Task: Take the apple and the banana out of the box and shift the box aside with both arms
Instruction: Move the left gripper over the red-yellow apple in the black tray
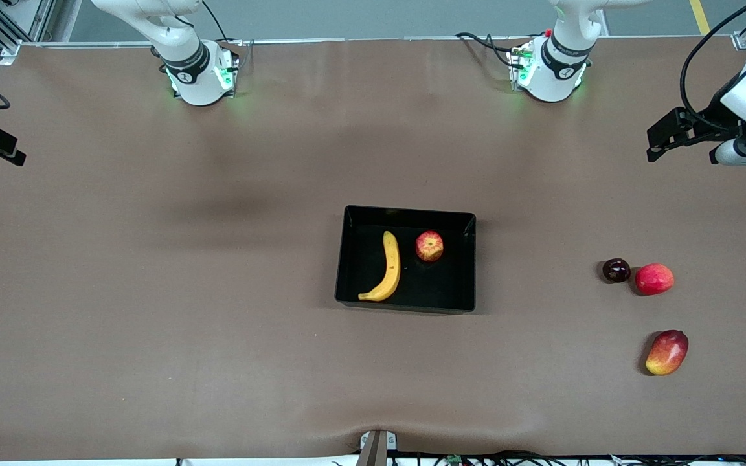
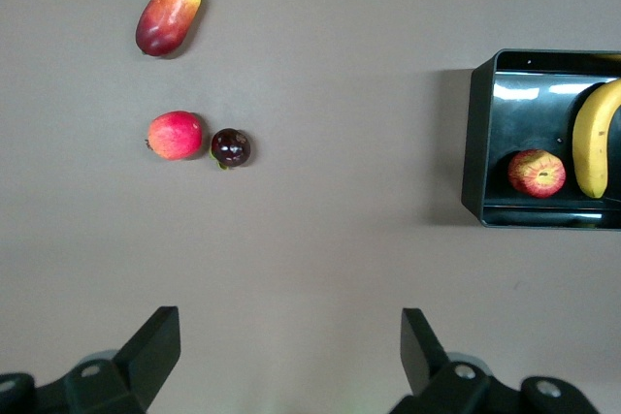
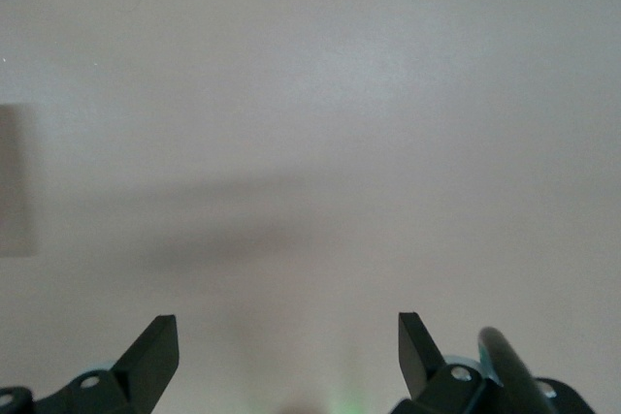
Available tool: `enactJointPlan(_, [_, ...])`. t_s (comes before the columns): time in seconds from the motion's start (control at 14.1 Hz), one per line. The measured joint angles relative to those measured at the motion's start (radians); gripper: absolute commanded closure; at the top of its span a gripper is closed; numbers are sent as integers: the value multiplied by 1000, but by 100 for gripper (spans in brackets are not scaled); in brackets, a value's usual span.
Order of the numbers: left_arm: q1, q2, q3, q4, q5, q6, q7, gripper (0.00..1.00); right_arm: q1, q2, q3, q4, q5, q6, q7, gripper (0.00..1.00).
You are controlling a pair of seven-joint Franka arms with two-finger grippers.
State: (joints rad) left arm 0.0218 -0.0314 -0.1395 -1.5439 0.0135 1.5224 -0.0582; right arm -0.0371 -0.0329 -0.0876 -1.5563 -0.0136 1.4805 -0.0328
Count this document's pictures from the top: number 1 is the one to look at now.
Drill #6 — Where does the black base cable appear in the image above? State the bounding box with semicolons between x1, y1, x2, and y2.
201;0;232;43
455;32;517;69

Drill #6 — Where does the large table cover sheet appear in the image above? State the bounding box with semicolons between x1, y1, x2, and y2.
0;36;746;461

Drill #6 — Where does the metal table edge clamp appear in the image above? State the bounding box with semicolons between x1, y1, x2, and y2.
359;429;398;466

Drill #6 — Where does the black right base cable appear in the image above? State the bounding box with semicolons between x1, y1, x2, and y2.
201;0;232;43

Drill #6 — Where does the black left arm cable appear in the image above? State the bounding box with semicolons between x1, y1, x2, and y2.
679;0;746;130

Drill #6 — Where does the black left base cable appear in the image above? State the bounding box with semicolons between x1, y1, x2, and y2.
455;32;517;69

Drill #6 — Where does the dark purple plum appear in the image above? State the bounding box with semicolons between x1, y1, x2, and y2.
602;258;631;283

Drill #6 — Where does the red yellow striped apple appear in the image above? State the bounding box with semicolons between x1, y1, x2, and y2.
415;230;445;263

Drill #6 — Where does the yellow banana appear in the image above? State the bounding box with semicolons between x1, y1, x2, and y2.
358;230;401;302

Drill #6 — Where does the red peach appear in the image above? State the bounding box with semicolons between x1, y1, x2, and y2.
635;263;675;296

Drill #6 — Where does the red yellow mango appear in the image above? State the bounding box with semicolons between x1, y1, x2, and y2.
645;329;690;376

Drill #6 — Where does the aluminium frame with stacked profiles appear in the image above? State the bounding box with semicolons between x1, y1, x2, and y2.
0;0;58;65

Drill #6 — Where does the black plastic tray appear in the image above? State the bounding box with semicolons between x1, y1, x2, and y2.
334;205;477;316

